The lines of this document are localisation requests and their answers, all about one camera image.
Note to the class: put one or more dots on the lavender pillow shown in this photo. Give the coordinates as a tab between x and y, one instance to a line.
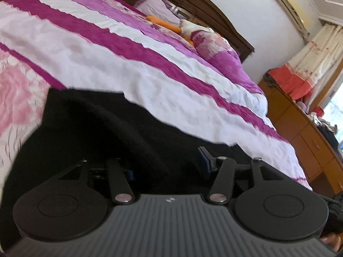
158	8

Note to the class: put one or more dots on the pile of dark clothes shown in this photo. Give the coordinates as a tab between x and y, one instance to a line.
328	131

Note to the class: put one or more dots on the person's right hand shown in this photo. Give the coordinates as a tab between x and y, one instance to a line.
331	240

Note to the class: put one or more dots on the cream and coral curtain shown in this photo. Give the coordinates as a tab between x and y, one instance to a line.
316	56

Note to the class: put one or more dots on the white orange plush toy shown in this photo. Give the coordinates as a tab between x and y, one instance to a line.
190	26

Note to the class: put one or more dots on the dark wooden headboard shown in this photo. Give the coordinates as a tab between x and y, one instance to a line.
214	16

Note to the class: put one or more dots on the dark cloth on cabinet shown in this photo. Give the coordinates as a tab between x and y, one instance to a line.
269	79

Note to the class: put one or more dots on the purple white floral bedspread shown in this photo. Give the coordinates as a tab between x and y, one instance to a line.
107	59

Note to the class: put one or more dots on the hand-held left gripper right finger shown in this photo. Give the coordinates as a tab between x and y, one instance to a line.
205	157

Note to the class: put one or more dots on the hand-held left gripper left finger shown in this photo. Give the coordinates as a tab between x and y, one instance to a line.
115	171

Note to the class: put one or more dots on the cream wall air conditioner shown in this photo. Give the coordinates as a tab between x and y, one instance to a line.
290	5

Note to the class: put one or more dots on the light wooden low cabinet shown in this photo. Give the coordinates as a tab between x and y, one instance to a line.
302	139

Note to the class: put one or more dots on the small purple plush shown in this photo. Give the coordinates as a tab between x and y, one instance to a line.
304	106

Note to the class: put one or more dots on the purple floral pillow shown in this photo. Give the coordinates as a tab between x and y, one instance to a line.
225	59

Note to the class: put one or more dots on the small red container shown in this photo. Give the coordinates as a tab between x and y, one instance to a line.
319	111

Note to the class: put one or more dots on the black buttoned cardigan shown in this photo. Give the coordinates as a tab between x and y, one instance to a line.
107	128

